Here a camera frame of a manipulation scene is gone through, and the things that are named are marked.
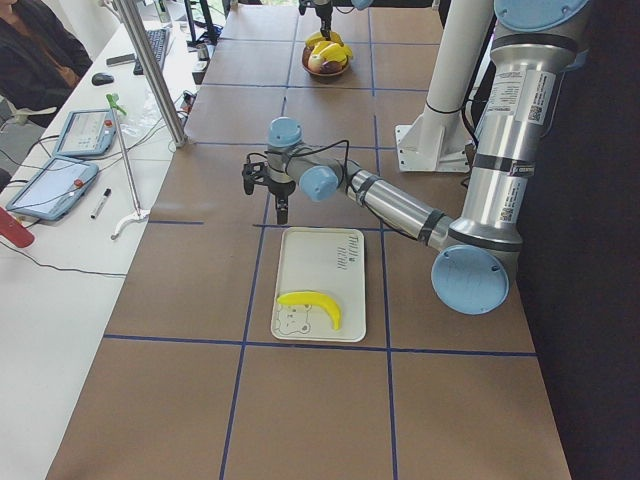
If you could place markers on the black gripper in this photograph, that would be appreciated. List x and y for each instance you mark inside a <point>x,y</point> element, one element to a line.
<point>325,13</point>
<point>281,188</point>

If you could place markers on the yellow banana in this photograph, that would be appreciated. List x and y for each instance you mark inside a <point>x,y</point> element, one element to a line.
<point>332,51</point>
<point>318,36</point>
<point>317,299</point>

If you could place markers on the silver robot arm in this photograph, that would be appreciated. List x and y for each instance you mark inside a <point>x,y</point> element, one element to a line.
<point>533,43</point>

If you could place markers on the brown wicker basket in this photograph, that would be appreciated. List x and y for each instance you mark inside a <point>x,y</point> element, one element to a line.
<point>307,52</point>

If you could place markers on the white bear tray plate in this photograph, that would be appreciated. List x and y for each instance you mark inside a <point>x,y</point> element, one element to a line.
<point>327,260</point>

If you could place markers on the pink apple near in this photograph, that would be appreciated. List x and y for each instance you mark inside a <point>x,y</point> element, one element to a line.
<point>315,63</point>

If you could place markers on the dark purple fruit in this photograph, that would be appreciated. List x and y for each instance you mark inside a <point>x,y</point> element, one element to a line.
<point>331,68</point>

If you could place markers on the small metal cup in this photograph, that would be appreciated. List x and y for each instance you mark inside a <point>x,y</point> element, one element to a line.
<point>202,52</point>

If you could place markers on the reacher grabber stick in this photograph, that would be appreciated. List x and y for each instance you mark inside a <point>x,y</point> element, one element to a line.
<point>139,214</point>

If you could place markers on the clear plastic bag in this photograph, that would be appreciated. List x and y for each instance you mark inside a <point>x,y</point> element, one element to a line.
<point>142,113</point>

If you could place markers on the black keyboard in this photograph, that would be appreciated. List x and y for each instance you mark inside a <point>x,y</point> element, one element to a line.
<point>159,42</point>

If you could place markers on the black marker pen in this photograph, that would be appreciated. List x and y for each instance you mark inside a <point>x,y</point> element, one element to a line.
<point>101,203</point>

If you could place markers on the far blue teach pendant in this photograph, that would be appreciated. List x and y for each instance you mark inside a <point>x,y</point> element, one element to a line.
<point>86,133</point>

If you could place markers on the blue teach pendant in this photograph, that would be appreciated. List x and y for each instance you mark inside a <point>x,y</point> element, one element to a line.
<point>86,133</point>
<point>55,189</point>

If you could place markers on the black computer mouse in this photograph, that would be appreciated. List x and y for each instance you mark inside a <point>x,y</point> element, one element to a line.
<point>101,78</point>

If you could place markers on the near blue teach pendant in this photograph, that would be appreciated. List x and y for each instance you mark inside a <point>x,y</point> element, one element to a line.
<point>55,189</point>

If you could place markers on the red bottle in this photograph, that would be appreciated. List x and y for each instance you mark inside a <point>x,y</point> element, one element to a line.
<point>14,231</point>

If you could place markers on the seated person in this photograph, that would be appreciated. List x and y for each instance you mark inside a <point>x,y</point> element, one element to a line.
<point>41,61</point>

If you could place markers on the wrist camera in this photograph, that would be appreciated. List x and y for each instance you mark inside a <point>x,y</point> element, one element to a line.
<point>254,174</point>

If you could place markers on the white pedestal column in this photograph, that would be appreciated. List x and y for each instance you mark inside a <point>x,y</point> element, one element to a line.
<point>437,138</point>

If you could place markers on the aluminium frame post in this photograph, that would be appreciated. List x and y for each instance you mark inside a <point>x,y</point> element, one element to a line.
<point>135,28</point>

